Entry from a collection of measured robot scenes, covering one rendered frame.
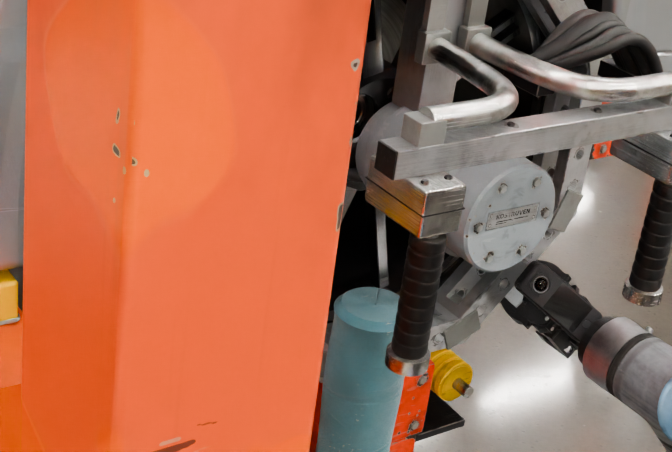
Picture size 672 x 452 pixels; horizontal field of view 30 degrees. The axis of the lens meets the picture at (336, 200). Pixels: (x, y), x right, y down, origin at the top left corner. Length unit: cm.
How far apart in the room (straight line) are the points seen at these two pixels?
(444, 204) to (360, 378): 28
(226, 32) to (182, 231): 13
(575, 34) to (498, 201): 21
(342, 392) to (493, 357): 138
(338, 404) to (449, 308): 29
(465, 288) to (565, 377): 110
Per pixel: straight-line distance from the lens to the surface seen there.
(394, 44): 164
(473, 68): 130
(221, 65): 73
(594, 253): 328
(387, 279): 165
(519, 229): 137
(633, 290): 146
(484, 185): 131
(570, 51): 140
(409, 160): 115
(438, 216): 116
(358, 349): 135
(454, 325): 160
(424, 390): 162
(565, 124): 128
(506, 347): 279
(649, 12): 180
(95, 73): 75
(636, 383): 154
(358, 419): 140
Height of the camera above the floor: 142
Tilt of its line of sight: 25 degrees down
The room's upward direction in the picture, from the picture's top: 8 degrees clockwise
